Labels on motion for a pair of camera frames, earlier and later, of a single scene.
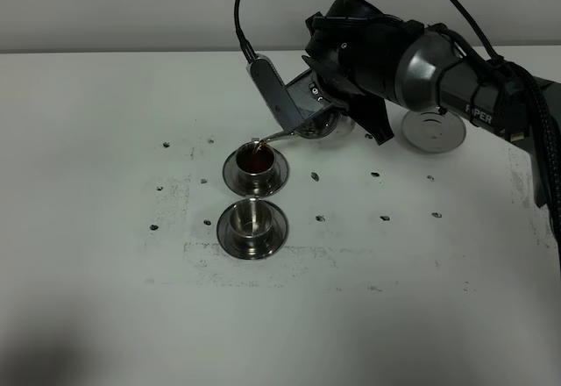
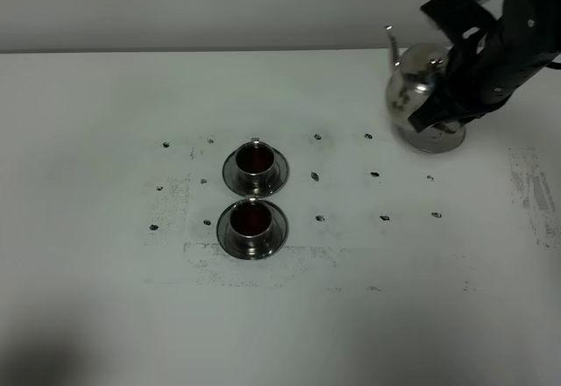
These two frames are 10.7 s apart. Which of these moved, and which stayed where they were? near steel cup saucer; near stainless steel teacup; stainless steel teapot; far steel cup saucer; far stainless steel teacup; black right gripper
Moved: black right gripper; stainless steel teapot
Stayed: near steel cup saucer; far steel cup saucer; near stainless steel teacup; far stainless steel teacup
